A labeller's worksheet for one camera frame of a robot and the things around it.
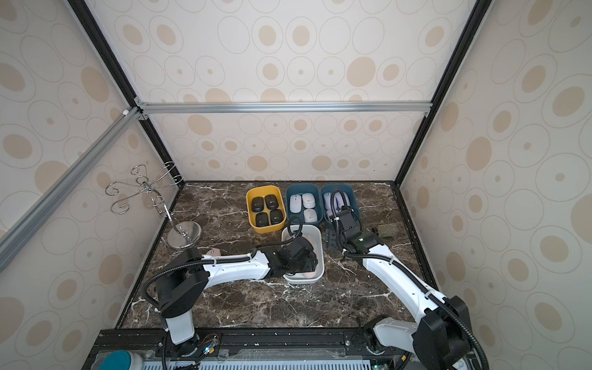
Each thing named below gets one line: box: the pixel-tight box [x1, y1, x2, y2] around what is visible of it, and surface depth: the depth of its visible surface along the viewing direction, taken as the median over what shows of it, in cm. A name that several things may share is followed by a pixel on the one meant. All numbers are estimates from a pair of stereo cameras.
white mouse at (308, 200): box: [302, 192, 316, 209], surface depth 111 cm
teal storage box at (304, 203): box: [285, 183, 324, 225], surface depth 111 cm
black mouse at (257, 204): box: [251, 196, 265, 213], surface depth 111 cm
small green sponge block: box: [376, 223, 399, 238], surface depth 102 cm
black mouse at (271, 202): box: [264, 194, 279, 211], surface depth 111 cm
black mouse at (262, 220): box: [255, 211, 270, 228], surface depth 105 cm
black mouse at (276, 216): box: [269, 208, 284, 225], surface depth 106 cm
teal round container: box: [98, 349, 145, 370], surface depth 66 cm
